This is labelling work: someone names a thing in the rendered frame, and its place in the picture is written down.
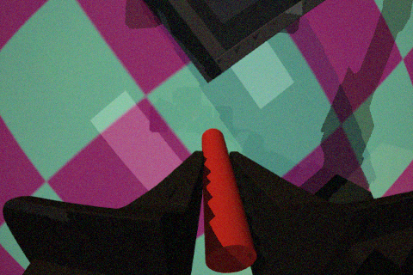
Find red peg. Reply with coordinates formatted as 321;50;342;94
202;128;257;272

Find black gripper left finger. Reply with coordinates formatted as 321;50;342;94
3;151;204;275

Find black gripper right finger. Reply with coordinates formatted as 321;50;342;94
228;151;413;275

